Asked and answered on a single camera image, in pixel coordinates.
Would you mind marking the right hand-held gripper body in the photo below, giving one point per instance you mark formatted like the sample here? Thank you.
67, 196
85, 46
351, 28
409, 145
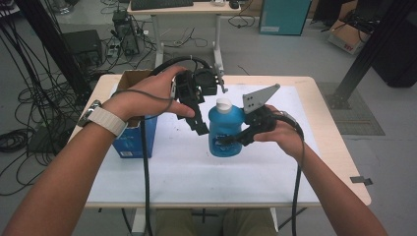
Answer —
259, 98

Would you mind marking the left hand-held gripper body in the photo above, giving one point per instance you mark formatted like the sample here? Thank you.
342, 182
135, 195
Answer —
190, 87

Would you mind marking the blue bottle with white cap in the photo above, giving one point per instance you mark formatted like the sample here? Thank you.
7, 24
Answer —
224, 124

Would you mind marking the blue cardboard box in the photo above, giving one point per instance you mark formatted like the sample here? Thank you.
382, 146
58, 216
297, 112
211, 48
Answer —
137, 144

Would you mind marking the person's left hand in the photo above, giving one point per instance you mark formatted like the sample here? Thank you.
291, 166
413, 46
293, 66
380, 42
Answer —
147, 98

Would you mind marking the person's right hand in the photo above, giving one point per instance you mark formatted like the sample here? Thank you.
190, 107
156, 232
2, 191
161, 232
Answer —
288, 137

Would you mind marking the white table sheet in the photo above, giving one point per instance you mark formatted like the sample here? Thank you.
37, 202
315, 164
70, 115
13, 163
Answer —
213, 180

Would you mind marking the desk with white legs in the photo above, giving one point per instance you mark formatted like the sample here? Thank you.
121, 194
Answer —
183, 9

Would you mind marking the black computer tower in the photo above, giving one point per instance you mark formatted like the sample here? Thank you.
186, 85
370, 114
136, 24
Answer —
126, 32

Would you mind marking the wristwatch with white band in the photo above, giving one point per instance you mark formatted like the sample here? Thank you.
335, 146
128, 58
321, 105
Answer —
108, 119

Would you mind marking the teal cabinet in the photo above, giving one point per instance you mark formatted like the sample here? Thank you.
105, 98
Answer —
283, 16

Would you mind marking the black keyboard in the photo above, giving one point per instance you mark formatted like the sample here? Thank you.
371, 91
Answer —
160, 4

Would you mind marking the white table leg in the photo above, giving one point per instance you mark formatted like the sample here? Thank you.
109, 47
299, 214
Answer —
274, 219
139, 219

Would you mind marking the black computer mouse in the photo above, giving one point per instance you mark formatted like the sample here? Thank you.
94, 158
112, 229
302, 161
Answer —
233, 4

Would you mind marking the person's khaki trousers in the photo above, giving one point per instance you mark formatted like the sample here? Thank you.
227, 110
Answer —
173, 224

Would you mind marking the gray floor mat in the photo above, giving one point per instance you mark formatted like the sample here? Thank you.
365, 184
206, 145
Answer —
360, 121

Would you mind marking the brown cardboard box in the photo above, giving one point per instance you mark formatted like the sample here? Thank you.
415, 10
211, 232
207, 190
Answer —
347, 41

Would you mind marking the black equipment box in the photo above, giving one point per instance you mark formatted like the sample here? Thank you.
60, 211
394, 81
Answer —
82, 46

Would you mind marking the gray tape piece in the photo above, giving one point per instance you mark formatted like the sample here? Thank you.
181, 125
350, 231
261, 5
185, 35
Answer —
359, 180

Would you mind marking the black metal stand pole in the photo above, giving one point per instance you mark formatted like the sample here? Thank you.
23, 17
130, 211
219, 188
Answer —
49, 42
377, 42

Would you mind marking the large black case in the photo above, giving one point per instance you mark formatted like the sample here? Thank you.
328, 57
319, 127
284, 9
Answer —
398, 59

